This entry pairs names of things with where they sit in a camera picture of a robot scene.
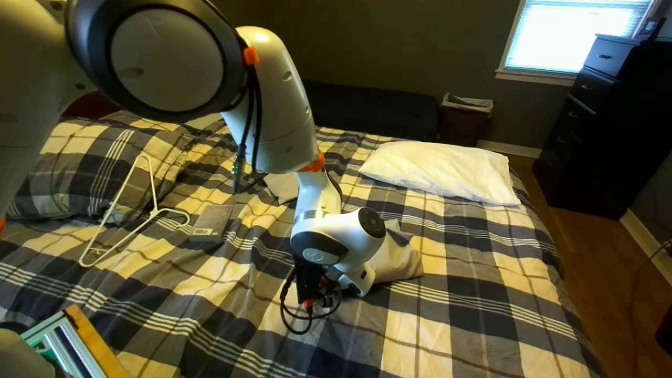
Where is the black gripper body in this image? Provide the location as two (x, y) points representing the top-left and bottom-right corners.
(291, 253), (341, 312)

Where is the light blue-grey cloth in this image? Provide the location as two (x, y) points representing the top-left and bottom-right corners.
(367, 225), (427, 287)

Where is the yellow grey plaid bedspread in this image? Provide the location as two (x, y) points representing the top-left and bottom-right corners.
(0, 107), (609, 378)

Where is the white pillow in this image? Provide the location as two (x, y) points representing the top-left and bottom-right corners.
(357, 139), (525, 209)

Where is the brown laundry hamper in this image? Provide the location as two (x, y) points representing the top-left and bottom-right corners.
(438, 89), (496, 143)

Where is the plaid pillow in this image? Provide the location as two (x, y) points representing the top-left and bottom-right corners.
(5, 109), (194, 227)

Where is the dark wooden headboard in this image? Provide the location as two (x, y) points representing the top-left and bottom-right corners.
(60, 89), (123, 122)

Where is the grey plastic housing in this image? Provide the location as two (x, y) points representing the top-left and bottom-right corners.
(0, 326), (57, 378)

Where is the black dresser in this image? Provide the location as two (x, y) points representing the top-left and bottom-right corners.
(531, 31), (672, 220)

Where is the bright window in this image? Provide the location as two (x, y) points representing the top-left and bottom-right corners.
(496, 0), (662, 88)

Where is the small black dresser-top object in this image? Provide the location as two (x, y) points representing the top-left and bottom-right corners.
(638, 15), (667, 39)

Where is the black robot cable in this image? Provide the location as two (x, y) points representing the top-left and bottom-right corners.
(278, 267), (346, 335)

